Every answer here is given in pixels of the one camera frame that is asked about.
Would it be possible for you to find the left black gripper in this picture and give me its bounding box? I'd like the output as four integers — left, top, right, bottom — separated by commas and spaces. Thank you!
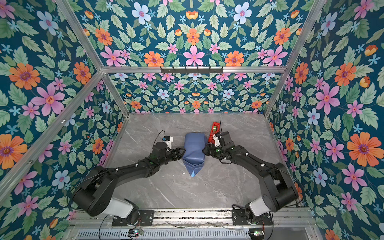
158, 146, 186, 167

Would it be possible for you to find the light blue wrapping paper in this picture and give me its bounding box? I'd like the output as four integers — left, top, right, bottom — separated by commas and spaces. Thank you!
183, 133, 208, 177

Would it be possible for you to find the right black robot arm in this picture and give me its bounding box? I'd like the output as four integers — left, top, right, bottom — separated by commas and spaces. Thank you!
202, 132, 299, 221

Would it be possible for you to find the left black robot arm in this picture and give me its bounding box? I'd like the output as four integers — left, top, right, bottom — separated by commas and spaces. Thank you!
73, 142, 186, 218

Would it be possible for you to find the red tape dispenser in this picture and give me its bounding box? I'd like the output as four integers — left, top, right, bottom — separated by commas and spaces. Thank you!
208, 122, 221, 144

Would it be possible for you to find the white ventilation grille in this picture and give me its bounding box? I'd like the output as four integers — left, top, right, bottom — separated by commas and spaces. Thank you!
75, 229, 251, 240

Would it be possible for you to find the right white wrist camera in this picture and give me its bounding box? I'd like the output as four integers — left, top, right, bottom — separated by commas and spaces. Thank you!
213, 134, 221, 147

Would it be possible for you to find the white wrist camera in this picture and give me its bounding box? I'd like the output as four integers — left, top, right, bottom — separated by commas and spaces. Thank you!
213, 134, 221, 147
163, 135, 174, 150

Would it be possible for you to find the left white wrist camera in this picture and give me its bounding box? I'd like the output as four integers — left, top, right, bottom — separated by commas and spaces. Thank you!
163, 135, 174, 150

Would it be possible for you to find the aluminium front mounting rail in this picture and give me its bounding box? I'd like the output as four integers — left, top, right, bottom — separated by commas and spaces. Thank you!
69, 208, 317, 229

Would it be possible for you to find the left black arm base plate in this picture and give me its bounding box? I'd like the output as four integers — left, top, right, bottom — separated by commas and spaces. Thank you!
112, 210, 155, 227

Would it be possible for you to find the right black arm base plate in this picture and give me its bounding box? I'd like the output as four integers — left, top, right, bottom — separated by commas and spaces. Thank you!
232, 208, 273, 226

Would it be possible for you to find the black hook rail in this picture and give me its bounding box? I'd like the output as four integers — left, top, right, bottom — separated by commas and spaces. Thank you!
160, 67, 224, 74

